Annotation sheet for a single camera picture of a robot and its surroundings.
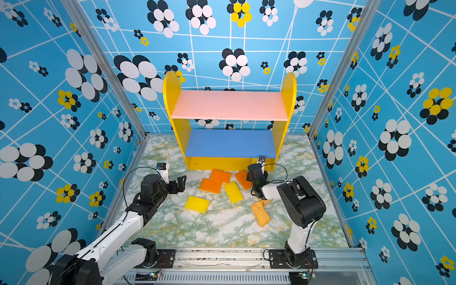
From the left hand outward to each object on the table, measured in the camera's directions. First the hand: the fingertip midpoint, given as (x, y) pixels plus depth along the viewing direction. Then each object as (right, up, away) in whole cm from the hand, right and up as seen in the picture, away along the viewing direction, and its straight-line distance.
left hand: (179, 175), depth 85 cm
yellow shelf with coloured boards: (+23, +26, +39) cm, 52 cm away
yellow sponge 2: (+8, -16, +4) cm, 18 cm away
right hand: (+40, +1, +14) cm, 42 cm away
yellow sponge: (+26, -11, +9) cm, 30 cm away
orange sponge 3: (+14, -8, +12) cm, 20 cm away
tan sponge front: (+40, -19, -2) cm, 44 cm away
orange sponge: (+19, -2, +14) cm, 24 cm away
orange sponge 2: (+31, -3, +14) cm, 34 cm away
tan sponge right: (+42, -14, +2) cm, 44 cm away
